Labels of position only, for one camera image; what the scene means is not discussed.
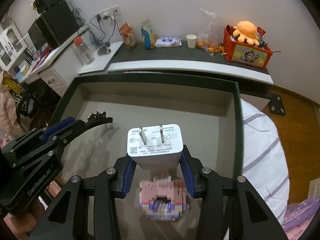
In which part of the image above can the pink donut block model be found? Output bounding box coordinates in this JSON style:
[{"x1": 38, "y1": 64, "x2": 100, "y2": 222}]
[{"x1": 139, "y1": 174, "x2": 189, "y2": 221}]

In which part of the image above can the black hair clip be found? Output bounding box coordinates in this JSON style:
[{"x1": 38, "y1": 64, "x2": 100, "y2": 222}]
[{"x1": 87, "y1": 111, "x2": 106, "y2": 122}]

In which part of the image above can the white charger plug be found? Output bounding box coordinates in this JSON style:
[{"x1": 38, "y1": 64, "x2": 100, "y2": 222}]
[{"x1": 127, "y1": 124, "x2": 183, "y2": 170}]

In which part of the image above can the person left hand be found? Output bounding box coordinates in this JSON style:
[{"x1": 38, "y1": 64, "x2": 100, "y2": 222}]
[{"x1": 4, "y1": 177, "x2": 66, "y2": 239}]

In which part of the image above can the pink coat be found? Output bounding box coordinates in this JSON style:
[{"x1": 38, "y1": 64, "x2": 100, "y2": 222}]
[{"x1": 0, "y1": 71, "x2": 24, "y2": 138}]

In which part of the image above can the white striped quilt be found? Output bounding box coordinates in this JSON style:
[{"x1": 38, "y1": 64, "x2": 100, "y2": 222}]
[{"x1": 240, "y1": 99, "x2": 290, "y2": 223}]

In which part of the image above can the white computer desk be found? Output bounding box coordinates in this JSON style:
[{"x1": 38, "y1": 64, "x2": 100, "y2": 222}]
[{"x1": 19, "y1": 25, "x2": 89, "y2": 97}]

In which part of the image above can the pink black storage box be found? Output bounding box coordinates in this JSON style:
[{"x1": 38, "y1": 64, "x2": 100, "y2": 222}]
[{"x1": 53, "y1": 73, "x2": 244, "y2": 239}]

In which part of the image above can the white low cabinet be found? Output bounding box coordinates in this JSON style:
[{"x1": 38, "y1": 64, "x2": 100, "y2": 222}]
[{"x1": 78, "y1": 41, "x2": 123, "y2": 75}]

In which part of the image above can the orange cap water bottle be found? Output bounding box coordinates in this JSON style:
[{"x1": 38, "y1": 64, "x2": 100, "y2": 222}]
[{"x1": 73, "y1": 36, "x2": 95, "y2": 65}]

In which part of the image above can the white display cabinet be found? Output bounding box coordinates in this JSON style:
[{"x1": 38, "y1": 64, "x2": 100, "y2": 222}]
[{"x1": 1, "y1": 23, "x2": 27, "y2": 72}]

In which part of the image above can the black computer monitor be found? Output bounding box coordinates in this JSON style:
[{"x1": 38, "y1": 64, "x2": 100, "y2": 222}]
[{"x1": 28, "y1": 19, "x2": 50, "y2": 50}]

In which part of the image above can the pink bedding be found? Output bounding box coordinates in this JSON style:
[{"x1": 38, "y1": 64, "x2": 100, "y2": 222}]
[{"x1": 281, "y1": 197, "x2": 319, "y2": 240}]

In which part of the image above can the black computer tower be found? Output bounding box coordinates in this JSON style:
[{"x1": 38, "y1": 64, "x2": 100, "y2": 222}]
[{"x1": 35, "y1": 1, "x2": 80, "y2": 49}]

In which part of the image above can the orange snack bag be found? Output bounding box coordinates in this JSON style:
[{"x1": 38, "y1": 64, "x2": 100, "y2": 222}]
[{"x1": 119, "y1": 22, "x2": 136, "y2": 49}]

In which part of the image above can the red toy crate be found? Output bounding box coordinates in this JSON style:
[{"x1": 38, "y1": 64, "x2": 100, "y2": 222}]
[{"x1": 223, "y1": 25, "x2": 273, "y2": 70}]

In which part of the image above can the plastic bag of oranges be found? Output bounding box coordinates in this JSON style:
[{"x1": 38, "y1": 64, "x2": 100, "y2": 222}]
[{"x1": 196, "y1": 9, "x2": 226, "y2": 56}]

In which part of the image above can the white paper cup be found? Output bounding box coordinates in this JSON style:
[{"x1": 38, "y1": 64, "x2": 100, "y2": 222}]
[{"x1": 186, "y1": 34, "x2": 197, "y2": 49}]

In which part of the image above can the wet wipes pack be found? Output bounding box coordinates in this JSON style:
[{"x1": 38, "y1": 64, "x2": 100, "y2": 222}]
[{"x1": 155, "y1": 37, "x2": 182, "y2": 48}]

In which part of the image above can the blue white snack bag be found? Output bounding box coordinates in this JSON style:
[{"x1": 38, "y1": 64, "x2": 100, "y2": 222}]
[{"x1": 140, "y1": 18, "x2": 157, "y2": 49}]

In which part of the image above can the orange octopus plush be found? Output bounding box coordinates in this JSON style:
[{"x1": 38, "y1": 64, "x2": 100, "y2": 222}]
[{"x1": 233, "y1": 21, "x2": 259, "y2": 46}]

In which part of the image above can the small black camera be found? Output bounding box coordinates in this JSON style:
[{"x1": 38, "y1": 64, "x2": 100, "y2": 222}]
[{"x1": 97, "y1": 42, "x2": 111, "y2": 56}]

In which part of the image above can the wall power strip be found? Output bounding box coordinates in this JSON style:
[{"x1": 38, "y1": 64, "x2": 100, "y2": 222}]
[{"x1": 94, "y1": 5, "x2": 119, "y2": 20}]

